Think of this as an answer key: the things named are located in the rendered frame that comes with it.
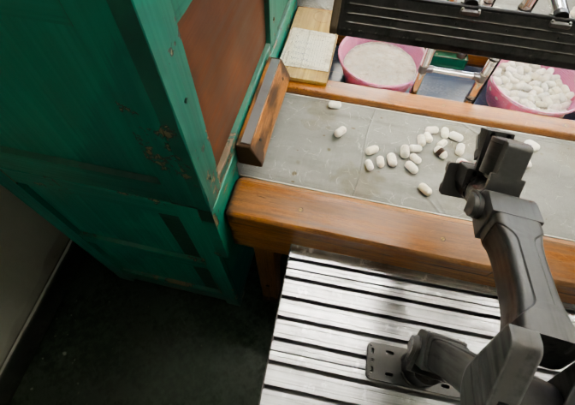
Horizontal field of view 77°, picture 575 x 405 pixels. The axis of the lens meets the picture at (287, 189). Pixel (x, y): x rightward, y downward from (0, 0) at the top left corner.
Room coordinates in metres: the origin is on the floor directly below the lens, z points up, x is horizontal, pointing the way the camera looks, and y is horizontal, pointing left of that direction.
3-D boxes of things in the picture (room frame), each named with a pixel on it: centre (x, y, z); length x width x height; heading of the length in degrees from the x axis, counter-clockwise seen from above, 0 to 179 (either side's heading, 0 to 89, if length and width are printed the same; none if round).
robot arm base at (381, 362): (0.07, -0.27, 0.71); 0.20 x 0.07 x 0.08; 80
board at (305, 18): (0.95, -0.06, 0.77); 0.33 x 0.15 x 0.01; 168
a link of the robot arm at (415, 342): (0.08, -0.27, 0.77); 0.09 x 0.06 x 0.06; 74
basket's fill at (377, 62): (0.90, -0.28, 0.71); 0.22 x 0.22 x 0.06
